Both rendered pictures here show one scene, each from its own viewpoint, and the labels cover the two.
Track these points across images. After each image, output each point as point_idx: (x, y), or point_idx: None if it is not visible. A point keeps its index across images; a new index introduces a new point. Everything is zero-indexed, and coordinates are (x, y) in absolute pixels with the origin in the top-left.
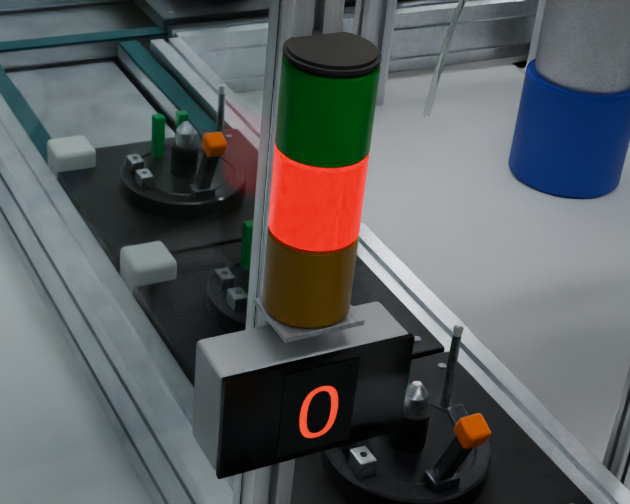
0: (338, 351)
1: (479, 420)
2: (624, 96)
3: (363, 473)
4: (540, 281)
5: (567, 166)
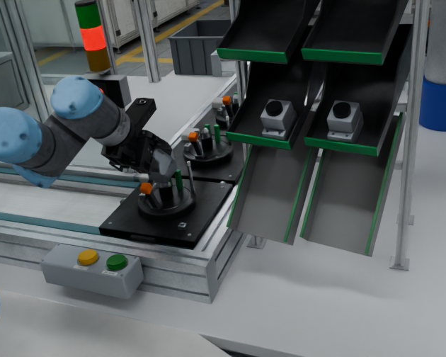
0: (100, 79)
1: (194, 133)
2: None
3: (185, 149)
4: None
5: (427, 114)
